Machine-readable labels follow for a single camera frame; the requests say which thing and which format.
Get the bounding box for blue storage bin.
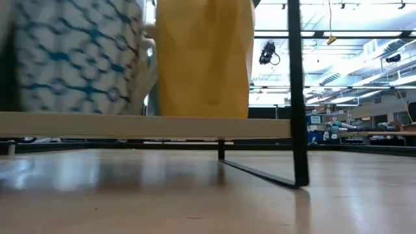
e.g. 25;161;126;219
307;131;330;144

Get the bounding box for yellow hanging cable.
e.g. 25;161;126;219
326;0;338;46

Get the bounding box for wooden shelf black metal frame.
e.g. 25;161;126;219
0;0;310;190

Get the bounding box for yellow mug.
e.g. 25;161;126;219
154;0;256;119

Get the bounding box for white mug blue floral pattern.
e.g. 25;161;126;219
0;0;159;116

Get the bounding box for black table edge rail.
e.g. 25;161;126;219
0;139;416;158

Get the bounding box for wooden workbench grey legs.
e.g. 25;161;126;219
337;131;416;138

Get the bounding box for black station frame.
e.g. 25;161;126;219
253;30;416;40

